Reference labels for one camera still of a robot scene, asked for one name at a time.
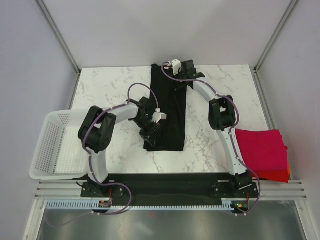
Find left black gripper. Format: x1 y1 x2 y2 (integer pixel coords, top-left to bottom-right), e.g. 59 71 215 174
131 116 161 148

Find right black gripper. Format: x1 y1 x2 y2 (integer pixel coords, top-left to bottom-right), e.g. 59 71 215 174
168 67 187 92

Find black t shirt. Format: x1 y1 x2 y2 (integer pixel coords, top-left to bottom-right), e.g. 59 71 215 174
143 64 187 152

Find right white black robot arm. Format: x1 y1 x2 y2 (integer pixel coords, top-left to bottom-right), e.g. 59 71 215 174
168 59 253 197

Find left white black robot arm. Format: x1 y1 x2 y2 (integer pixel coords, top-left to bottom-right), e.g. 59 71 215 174
78 97 167 197

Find white plastic basket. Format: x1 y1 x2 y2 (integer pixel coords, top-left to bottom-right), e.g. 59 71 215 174
29 109 89 181

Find magenta folded t shirt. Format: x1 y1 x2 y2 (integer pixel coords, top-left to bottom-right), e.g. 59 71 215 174
235 128 288 172

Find orange folded t shirt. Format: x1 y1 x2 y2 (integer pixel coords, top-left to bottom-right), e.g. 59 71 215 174
287 162 291 176

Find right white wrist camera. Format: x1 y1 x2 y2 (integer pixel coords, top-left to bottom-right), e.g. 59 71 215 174
168 59 182 76

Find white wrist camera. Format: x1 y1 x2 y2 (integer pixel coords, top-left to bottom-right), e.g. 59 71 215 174
168 59 182 76
151 108 167 124

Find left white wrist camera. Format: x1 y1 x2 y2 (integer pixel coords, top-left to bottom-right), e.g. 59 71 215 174
151 108 167 124

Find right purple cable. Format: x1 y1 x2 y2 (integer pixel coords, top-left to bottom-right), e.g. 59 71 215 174
161 61 262 216

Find purple cable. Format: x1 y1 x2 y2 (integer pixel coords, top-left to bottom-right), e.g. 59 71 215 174
161 61 262 216
46 83 161 227

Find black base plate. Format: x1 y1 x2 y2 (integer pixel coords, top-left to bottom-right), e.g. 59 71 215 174
81 173 259 206

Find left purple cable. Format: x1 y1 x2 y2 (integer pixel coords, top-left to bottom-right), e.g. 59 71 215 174
46 83 161 227

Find aluminium rail profile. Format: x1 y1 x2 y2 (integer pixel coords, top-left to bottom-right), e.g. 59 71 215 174
35 180 307 201

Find white slotted cable duct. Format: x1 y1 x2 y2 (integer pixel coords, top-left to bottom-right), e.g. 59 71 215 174
45 199 238 211

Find right aluminium frame post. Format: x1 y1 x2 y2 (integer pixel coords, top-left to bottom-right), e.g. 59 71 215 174
251 0 300 75

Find aluminium frame post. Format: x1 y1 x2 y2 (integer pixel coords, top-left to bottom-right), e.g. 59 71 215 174
34 0 81 76
251 0 300 75

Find left aluminium frame post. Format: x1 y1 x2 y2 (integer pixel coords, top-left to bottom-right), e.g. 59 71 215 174
34 0 81 76

